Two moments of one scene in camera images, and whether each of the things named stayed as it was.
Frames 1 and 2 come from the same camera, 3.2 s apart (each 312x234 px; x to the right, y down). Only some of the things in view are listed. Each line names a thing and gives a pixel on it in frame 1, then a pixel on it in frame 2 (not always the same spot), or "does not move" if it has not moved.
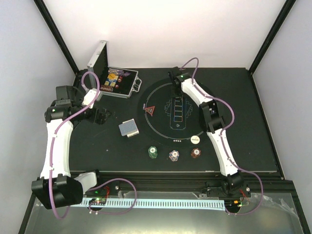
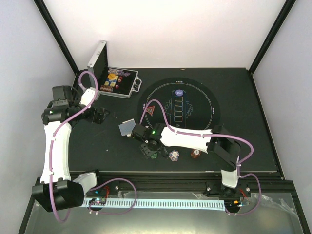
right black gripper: [174, 93] → [147, 151]
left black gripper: [101, 119] does not move
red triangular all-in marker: [150, 109] does not move
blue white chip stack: [174, 155] does not move
